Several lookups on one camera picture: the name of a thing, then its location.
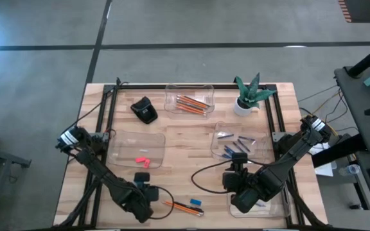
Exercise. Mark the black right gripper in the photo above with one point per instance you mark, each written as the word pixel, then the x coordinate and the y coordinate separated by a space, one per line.
pixel 233 179

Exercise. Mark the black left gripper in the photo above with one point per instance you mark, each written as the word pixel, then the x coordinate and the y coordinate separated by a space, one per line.
pixel 152 194

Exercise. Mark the pink eraser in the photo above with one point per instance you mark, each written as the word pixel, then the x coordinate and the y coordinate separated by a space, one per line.
pixel 146 164
pixel 141 159

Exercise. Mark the pale blue pen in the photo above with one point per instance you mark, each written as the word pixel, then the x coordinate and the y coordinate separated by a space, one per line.
pixel 260 204

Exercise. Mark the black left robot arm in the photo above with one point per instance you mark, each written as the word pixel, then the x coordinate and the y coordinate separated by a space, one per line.
pixel 108 179

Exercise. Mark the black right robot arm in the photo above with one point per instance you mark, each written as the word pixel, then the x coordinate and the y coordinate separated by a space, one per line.
pixel 284 154

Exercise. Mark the black pen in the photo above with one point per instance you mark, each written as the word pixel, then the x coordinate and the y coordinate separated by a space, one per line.
pixel 188 206

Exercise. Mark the tall clear plastic bin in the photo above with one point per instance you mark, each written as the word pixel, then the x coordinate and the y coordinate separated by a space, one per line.
pixel 281 205

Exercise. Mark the grey base mounting plate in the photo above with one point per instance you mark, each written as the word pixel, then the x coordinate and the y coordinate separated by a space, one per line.
pixel 103 136
pixel 278 136

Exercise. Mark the black pouch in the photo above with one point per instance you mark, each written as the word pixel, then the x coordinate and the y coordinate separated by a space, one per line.
pixel 144 110

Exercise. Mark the green plant in white pot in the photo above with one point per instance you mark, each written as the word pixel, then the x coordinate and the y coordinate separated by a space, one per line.
pixel 250 93

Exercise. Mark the white paper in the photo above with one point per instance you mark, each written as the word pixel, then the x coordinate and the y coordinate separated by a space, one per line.
pixel 324 170

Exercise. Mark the black desk leg beam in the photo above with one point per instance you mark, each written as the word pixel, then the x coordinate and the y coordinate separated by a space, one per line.
pixel 339 154

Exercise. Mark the clear water bottle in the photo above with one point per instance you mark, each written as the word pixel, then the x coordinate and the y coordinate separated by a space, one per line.
pixel 348 169

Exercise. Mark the grey metal stand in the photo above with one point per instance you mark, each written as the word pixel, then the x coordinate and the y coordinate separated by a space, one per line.
pixel 11 159

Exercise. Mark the orange striped black mat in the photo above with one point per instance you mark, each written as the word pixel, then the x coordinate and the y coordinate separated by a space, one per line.
pixel 365 9

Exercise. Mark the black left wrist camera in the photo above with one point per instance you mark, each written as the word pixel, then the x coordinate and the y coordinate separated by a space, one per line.
pixel 141 178

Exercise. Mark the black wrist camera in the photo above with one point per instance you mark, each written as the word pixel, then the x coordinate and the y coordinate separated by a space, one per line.
pixel 141 178
pixel 240 158

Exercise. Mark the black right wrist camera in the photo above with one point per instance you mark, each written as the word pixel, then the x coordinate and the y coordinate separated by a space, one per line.
pixel 240 158

